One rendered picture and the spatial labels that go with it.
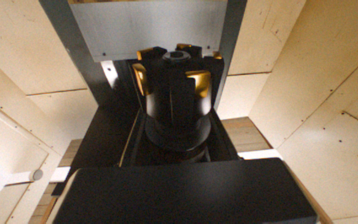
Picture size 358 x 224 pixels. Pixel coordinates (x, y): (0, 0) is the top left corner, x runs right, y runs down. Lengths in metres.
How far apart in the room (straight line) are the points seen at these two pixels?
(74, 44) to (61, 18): 0.08
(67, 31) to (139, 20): 0.26
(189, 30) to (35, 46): 0.92
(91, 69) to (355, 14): 1.30
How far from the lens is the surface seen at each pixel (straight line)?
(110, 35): 0.51
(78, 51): 0.62
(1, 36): 1.22
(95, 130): 0.58
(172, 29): 0.49
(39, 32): 1.10
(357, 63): 1.12
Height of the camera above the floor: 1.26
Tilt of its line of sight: 43 degrees up
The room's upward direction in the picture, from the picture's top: 180 degrees clockwise
